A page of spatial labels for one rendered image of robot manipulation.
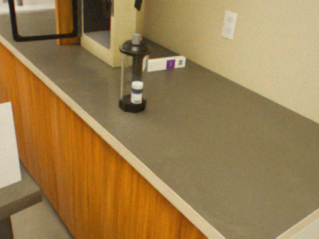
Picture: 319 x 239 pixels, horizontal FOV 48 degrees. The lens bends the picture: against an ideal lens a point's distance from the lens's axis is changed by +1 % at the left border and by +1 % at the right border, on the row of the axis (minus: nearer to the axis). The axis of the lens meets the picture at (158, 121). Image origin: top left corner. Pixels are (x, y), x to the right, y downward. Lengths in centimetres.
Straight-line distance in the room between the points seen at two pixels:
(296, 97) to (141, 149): 70
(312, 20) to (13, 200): 113
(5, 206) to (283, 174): 74
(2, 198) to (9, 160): 9
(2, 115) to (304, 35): 106
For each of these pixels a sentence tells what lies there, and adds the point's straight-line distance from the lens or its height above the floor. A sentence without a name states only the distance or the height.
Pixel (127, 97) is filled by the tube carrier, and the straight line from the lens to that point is 125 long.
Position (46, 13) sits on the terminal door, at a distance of 180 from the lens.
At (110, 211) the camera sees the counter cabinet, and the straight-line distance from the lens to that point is 141.
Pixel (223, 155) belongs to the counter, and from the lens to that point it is 111.
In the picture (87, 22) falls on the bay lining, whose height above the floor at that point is 107.
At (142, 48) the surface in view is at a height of 118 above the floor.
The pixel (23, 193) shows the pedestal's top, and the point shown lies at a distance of 95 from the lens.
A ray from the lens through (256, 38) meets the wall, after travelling 158.
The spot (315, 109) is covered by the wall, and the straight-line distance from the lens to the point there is 148.
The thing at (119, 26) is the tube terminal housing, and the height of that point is 112.
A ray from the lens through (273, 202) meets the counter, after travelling 100.
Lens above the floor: 156
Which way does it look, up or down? 30 degrees down
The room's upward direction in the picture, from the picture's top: 6 degrees clockwise
